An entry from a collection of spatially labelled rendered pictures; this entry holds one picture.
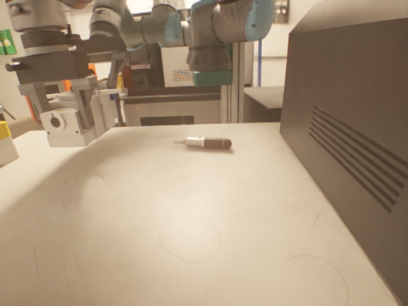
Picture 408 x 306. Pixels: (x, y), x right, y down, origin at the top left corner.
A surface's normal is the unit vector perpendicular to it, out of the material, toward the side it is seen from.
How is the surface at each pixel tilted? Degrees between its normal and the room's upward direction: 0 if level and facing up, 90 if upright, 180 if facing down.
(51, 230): 0
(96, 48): 50
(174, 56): 90
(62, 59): 90
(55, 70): 90
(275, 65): 90
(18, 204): 0
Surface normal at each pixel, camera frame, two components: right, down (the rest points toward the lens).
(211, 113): -0.05, 0.43
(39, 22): 0.51, 0.35
